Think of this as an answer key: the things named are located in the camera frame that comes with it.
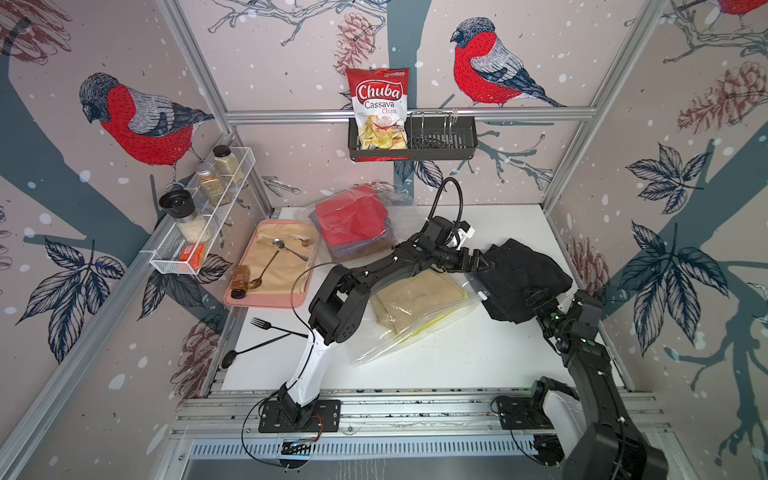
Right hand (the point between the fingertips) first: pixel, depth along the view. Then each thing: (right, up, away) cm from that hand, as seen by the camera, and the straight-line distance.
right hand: (531, 294), depth 86 cm
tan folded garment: (-31, 0, +2) cm, 31 cm away
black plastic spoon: (-88, -18, -2) cm, 89 cm away
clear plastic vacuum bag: (-44, -12, -4) cm, 46 cm away
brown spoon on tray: (-87, +1, +12) cm, 88 cm away
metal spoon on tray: (-83, +14, +23) cm, 88 cm away
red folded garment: (-55, +24, +19) cm, 63 cm away
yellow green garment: (-29, -7, 0) cm, 29 cm away
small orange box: (-85, +13, -19) cm, 89 cm away
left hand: (-14, +9, -4) cm, 17 cm away
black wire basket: (-28, +53, +21) cm, 64 cm away
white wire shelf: (-92, +13, -20) cm, 96 cm away
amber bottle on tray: (-91, +2, +9) cm, 91 cm away
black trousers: (-1, +6, +8) cm, 10 cm away
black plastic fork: (-80, -11, +4) cm, 80 cm away
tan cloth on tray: (-82, +9, +21) cm, 85 cm away
